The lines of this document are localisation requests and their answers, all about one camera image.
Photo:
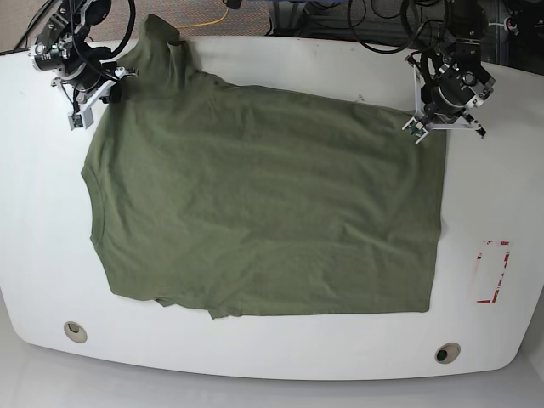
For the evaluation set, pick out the table cable grommet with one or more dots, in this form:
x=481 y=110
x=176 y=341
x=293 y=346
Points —
x=75 y=332
x=447 y=353

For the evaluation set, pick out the left table cable grommet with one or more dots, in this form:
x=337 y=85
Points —
x=75 y=332

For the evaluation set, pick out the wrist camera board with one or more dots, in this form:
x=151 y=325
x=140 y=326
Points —
x=75 y=121
x=417 y=129

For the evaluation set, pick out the right table cable grommet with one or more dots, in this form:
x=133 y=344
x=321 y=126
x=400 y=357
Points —
x=447 y=353

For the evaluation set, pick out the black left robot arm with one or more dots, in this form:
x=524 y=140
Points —
x=461 y=31

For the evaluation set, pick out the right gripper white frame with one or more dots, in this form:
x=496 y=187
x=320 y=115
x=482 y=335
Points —
x=83 y=99

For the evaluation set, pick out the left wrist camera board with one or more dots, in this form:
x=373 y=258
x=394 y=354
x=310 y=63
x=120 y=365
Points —
x=417 y=129

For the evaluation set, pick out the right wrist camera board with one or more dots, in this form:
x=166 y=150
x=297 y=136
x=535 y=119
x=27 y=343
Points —
x=75 y=121

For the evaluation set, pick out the red tape rectangle marking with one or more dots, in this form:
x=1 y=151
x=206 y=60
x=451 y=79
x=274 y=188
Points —
x=491 y=266

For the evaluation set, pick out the olive green t-shirt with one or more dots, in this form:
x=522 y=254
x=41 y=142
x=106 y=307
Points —
x=246 y=200

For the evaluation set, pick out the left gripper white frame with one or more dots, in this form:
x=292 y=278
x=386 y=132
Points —
x=445 y=99

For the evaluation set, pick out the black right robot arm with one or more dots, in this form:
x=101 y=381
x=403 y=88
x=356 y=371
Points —
x=83 y=74

